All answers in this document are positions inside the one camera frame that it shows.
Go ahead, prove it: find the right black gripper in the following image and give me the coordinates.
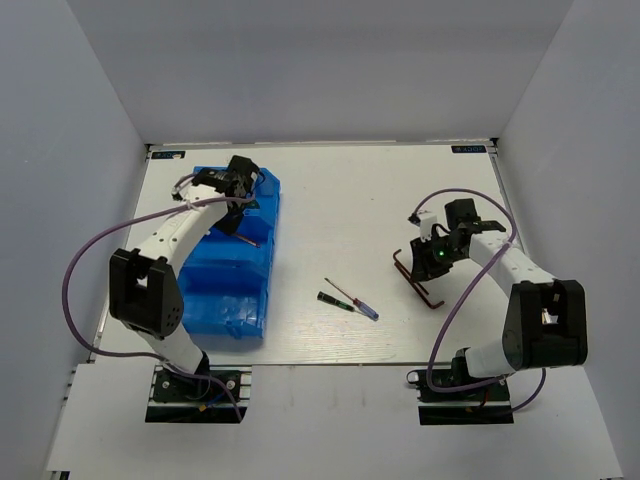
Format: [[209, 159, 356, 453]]
[[410, 232, 466, 283]]

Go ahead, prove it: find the blue plastic compartment bin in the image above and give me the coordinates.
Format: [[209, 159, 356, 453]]
[[178, 168, 281, 340]]

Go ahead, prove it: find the red blue handled screwdriver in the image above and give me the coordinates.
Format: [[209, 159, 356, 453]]
[[324, 277, 379, 321]]

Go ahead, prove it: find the long brown hex key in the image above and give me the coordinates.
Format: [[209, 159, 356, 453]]
[[235, 234, 261, 248]]

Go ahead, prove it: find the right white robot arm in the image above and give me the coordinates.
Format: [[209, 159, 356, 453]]
[[409, 199, 588, 399]]

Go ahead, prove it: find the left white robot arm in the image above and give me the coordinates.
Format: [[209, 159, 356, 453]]
[[109, 155, 261, 399]]

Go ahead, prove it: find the left table logo sticker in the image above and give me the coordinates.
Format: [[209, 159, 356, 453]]
[[151, 150, 186, 160]]

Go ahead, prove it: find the table logo sticker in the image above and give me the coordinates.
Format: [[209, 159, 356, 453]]
[[151, 150, 186, 160], [451, 145, 487, 154]]

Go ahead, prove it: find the right table logo sticker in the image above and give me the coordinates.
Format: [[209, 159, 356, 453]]
[[451, 145, 487, 154]]

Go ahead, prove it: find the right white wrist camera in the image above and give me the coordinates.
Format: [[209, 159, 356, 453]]
[[408, 210, 438, 242]]

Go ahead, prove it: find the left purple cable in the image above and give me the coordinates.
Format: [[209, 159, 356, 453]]
[[61, 172, 266, 421]]

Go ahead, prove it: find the purple cable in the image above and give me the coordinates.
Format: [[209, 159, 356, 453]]
[[408, 187, 547, 414], [61, 172, 266, 421]]

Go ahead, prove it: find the black green handled screwdriver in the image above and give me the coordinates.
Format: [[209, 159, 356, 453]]
[[317, 291, 355, 312]]

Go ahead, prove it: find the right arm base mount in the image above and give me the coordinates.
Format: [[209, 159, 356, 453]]
[[405, 367, 512, 405]]

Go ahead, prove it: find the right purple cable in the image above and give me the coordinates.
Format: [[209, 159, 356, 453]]
[[408, 187, 547, 414]]

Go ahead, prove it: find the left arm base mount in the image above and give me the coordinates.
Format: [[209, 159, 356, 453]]
[[150, 367, 252, 405]]

